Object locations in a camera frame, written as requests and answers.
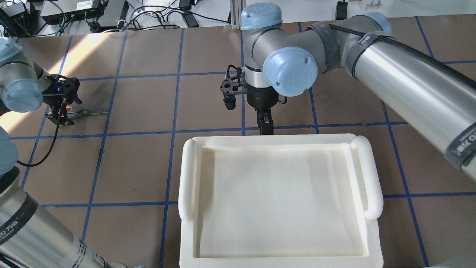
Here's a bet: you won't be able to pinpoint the left black braided cable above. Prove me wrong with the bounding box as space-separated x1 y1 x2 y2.
17 108 64 167

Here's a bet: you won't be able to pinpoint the orange grey scissors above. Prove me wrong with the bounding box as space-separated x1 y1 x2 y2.
74 108 108 119

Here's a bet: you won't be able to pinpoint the black braided cable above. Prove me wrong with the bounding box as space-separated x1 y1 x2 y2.
329 23 476 90
17 108 64 167

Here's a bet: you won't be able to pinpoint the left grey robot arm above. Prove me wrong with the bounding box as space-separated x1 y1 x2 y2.
0 37 125 268

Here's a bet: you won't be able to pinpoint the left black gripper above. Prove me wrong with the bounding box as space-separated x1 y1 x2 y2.
45 93 80 125

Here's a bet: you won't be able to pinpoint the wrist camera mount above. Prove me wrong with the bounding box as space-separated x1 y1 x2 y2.
220 65 246 111
42 74 80 102

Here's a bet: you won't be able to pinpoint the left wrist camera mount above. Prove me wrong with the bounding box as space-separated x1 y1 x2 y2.
42 74 80 102

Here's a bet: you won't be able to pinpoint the right black braided cable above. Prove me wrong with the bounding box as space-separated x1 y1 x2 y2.
329 23 476 90

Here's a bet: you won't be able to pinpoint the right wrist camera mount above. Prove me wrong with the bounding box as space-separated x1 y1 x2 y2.
220 65 246 111

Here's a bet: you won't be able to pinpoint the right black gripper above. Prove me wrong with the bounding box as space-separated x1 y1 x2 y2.
248 87 279 135

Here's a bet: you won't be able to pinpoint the white plastic tray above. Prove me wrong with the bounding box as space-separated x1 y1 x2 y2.
178 134 384 268

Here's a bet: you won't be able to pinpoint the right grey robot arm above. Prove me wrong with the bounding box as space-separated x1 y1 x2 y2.
240 2 476 179

